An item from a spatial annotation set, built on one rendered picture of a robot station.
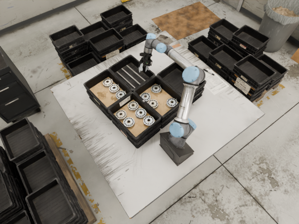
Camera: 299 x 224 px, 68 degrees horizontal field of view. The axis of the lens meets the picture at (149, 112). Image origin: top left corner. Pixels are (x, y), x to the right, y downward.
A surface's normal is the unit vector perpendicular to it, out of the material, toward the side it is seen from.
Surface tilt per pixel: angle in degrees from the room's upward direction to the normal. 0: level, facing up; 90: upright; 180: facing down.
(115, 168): 0
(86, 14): 0
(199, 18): 0
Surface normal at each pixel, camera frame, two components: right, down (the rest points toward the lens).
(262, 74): -0.03, -0.53
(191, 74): -0.54, -0.08
